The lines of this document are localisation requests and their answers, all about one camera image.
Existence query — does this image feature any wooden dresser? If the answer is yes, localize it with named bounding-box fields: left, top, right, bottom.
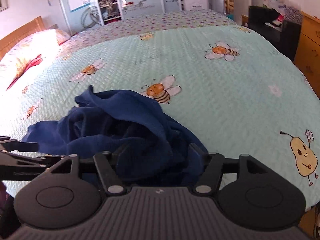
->
left=294, top=12, right=320, bottom=98

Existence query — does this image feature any black armchair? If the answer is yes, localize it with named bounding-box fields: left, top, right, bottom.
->
left=248, top=6, right=302, bottom=62

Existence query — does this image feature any blue knit sweater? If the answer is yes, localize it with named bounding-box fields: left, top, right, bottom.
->
left=23, top=87, right=207, bottom=185

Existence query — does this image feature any floral pillow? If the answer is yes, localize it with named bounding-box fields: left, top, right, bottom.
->
left=1, top=29, right=71, bottom=91

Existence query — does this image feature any mint quilted bee bedspread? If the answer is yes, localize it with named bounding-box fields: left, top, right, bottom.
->
left=1, top=10, right=319, bottom=207

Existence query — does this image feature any coiled grey hose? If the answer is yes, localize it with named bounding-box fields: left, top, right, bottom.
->
left=80, top=6, right=102, bottom=29

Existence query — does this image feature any wooden headboard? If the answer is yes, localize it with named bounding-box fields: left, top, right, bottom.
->
left=0, top=16, right=46, bottom=59

